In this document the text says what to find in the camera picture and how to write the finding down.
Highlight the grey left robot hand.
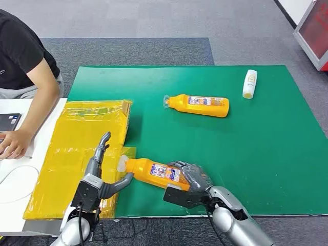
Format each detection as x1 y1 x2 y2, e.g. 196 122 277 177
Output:
84 131 135 200

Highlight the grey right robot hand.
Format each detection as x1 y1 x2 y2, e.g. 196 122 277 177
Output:
167 160 213 201

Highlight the person's hand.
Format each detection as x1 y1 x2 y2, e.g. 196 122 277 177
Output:
0 129 32 160

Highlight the orange bottle with clear cap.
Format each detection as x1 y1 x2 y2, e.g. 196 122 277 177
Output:
116 154 192 192
163 94 230 118

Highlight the small white bottle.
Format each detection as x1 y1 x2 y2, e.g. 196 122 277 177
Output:
242 69 258 100

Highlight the dark laptop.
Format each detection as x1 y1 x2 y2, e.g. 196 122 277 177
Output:
0 113 23 144

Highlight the yellow plastic sheet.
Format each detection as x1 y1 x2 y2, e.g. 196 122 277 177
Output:
23 99 137 221

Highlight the green table mat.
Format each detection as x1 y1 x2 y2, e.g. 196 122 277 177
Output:
67 65 328 219

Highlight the person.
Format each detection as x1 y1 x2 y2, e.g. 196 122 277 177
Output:
0 8 64 100

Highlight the grey cabinet with red panel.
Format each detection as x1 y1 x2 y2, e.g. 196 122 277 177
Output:
293 0 328 72

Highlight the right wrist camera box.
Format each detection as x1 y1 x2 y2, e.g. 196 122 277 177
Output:
163 184 205 209

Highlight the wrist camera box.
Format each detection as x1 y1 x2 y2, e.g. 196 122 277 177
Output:
163 184 205 209
71 173 103 213

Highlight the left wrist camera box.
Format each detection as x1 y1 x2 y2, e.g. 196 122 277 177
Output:
71 173 103 213

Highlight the white cable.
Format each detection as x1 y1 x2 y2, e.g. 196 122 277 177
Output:
0 165 40 205

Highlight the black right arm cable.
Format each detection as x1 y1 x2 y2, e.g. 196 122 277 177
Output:
206 209 226 246

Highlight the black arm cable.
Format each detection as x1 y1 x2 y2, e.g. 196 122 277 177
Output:
206 209 226 246
78 205 85 246

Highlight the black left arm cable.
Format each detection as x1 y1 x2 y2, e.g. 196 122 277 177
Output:
78 205 85 246

